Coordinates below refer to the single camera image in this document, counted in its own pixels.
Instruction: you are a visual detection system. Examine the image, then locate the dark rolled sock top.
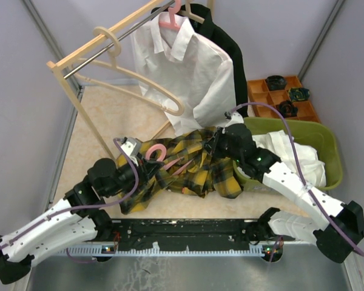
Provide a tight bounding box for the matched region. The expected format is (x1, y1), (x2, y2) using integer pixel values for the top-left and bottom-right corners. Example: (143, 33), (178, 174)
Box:
(265, 75), (288, 91)

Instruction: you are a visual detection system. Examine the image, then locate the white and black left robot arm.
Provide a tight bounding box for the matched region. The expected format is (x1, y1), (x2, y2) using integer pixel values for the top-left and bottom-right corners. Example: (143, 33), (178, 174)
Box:
(0, 158), (163, 285)

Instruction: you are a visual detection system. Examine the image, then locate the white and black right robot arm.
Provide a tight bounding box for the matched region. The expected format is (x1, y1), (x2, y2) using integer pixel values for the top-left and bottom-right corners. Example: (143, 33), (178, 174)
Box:
(204, 124), (364, 263)

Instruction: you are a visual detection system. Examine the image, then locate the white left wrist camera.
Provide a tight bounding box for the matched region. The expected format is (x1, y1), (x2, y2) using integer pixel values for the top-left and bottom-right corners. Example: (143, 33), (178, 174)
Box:
(121, 137), (142, 157)

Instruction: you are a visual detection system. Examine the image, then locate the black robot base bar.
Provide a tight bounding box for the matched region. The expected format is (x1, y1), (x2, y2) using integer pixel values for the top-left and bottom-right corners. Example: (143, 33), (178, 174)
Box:
(95, 218), (281, 259)

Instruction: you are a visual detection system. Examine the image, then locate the green patterned rolled sock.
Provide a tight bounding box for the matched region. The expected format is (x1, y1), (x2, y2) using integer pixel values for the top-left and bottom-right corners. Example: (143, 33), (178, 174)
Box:
(288, 87), (310, 102)

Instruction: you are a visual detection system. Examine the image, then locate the green plastic laundry basket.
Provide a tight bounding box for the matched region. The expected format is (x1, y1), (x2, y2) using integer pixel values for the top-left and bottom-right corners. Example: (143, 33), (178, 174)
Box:
(244, 117), (343, 192)

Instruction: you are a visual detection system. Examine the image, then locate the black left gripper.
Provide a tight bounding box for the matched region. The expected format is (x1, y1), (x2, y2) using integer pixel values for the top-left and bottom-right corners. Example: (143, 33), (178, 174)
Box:
(104, 152), (164, 197)

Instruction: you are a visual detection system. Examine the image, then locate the pink hanger on rack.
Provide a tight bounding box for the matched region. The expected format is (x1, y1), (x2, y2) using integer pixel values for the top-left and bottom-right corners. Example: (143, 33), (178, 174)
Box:
(159, 0), (181, 31)

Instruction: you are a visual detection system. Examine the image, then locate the dark rolled sock middle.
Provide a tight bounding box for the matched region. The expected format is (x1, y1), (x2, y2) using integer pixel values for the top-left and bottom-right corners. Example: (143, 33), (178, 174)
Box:
(277, 101), (298, 118)

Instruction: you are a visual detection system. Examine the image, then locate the dark rolled sock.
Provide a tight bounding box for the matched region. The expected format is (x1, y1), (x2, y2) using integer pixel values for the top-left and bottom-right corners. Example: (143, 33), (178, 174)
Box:
(277, 101), (298, 118)
(265, 75), (288, 91)

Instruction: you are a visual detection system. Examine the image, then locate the wooden clothes rack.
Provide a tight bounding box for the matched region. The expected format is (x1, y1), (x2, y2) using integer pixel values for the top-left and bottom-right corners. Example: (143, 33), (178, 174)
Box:
(45, 0), (216, 164)

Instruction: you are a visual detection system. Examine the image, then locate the orange compartment tray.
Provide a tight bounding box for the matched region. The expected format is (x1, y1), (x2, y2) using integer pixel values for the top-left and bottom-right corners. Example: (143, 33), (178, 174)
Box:
(247, 75), (320, 122)

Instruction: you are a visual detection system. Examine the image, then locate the beige wooden hanger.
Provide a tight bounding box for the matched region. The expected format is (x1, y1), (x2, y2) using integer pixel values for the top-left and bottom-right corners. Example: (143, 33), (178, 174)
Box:
(75, 26), (184, 116)

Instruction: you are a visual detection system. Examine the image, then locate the pink plastic hanger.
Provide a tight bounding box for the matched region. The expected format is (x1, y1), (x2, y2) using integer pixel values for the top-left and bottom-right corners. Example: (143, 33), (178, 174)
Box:
(145, 144), (194, 195)

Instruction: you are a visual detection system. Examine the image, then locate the beige hanger under black garment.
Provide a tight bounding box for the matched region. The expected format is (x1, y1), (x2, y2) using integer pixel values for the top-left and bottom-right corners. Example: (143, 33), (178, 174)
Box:
(178, 1), (204, 24)

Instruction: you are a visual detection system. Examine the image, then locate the black garment on rack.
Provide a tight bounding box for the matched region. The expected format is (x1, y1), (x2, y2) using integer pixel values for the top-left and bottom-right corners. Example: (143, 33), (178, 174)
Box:
(151, 3), (249, 118)

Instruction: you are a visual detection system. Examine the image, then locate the white collared shirt on rack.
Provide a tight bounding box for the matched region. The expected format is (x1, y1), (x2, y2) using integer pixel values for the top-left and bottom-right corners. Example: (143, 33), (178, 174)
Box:
(131, 12), (236, 135)

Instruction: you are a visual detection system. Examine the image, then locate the yellow black plaid shirt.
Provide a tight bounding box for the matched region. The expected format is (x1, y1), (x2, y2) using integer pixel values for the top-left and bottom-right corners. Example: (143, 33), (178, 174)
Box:
(120, 127), (243, 215)

